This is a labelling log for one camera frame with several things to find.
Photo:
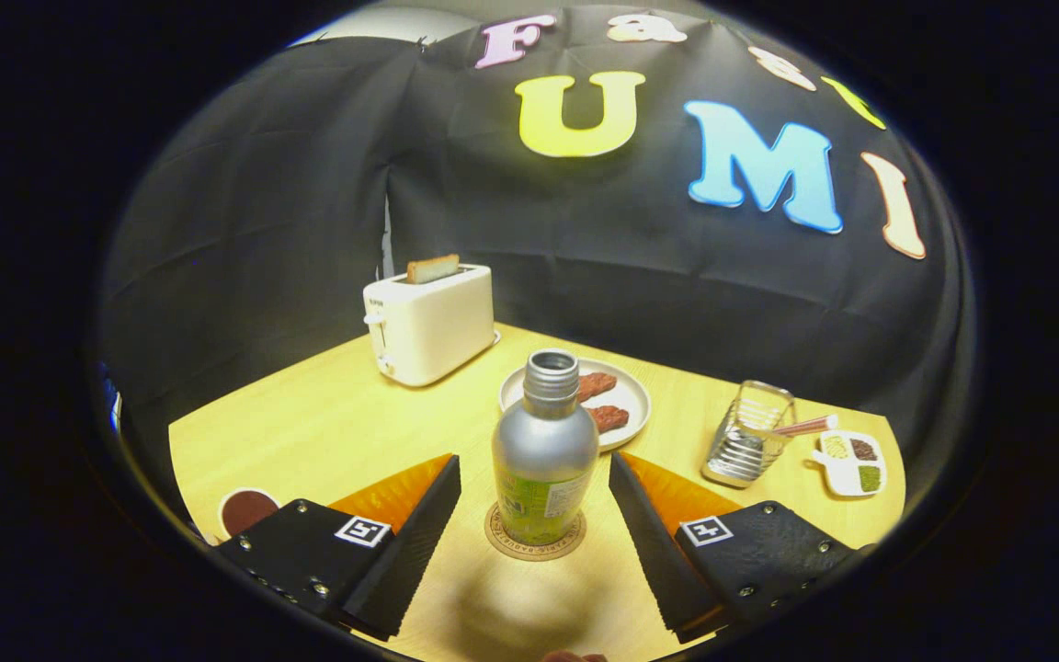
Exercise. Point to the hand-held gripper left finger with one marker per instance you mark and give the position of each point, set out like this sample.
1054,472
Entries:
401,556

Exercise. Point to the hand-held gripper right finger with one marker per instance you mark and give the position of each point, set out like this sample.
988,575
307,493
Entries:
663,556

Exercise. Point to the round cork coaster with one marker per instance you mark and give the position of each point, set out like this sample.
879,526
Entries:
534,552

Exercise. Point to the silver juice bottle green label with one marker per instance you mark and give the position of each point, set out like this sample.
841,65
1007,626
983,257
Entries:
543,441

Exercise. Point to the brown bread piece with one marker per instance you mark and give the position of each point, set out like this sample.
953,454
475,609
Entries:
609,419
597,386

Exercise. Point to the wooden table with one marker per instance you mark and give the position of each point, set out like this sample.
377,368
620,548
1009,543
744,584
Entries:
309,432

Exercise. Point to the white round plate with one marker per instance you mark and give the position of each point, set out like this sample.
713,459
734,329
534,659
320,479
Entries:
635,395

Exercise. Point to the pink stick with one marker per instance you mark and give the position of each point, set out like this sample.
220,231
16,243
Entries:
810,425

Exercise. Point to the white divided condiment dish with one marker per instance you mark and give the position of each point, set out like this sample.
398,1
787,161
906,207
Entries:
847,473

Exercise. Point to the white toaster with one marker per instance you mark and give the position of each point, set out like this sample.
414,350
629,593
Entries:
433,326

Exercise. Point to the toast slice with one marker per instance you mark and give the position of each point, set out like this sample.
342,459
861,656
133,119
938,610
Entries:
433,268

